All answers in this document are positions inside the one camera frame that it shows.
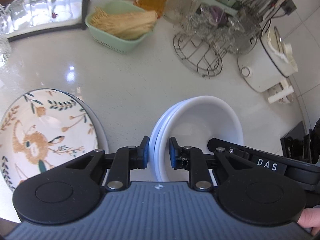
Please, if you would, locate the purple scrubber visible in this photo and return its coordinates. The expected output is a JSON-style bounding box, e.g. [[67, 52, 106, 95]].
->
[[210, 5, 228, 27]]

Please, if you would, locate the white bowl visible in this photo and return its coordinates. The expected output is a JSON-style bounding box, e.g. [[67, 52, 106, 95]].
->
[[157, 95, 245, 182], [153, 100, 190, 182], [149, 102, 180, 180]]

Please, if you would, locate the green plastic strainer basket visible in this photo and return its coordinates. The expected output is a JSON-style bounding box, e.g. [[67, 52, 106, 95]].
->
[[85, 0, 157, 54]]

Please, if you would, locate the textured tall glass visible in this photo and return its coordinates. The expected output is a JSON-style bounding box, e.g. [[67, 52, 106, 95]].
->
[[0, 5, 12, 64]]

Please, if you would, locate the black power cable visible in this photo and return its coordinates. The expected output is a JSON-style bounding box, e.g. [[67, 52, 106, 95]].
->
[[260, 5, 284, 38]]

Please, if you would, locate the clear drinking glass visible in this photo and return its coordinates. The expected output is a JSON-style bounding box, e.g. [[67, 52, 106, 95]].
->
[[7, 0, 32, 30], [29, 0, 52, 27]]

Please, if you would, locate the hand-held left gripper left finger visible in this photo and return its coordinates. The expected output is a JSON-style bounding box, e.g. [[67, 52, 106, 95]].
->
[[50, 136, 150, 192]]

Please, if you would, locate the person's right hand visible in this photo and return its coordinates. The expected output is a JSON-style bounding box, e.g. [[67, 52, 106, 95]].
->
[[297, 204, 320, 235]]

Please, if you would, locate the textured glass jar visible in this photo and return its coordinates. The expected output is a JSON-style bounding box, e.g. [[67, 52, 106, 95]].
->
[[164, 0, 208, 24]]

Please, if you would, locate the clear glass with red mark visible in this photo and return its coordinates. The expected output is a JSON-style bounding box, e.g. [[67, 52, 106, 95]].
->
[[51, 0, 72, 22]]

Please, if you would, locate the white plastic tray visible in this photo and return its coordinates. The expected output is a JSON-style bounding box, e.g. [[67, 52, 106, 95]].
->
[[5, 0, 84, 37]]

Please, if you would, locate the cluster of textured glass cups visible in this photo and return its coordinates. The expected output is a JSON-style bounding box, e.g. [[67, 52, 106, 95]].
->
[[180, 2, 260, 55]]

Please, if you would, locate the white electric cooking pot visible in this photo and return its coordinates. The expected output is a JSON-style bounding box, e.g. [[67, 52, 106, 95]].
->
[[237, 26, 299, 93]]

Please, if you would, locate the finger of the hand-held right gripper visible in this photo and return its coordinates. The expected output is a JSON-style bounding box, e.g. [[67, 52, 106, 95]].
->
[[207, 137, 253, 160]]

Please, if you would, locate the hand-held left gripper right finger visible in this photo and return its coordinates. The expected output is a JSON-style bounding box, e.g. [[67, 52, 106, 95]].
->
[[169, 137, 263, 192]]

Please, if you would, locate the wire cup rack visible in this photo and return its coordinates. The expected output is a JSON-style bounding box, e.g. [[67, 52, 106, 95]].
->
[[172, 2, 260, 77]]

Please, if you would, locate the floral deer pattern plate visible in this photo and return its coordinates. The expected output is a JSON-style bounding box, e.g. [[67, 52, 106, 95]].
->
[[0, 88, 99, 193]]

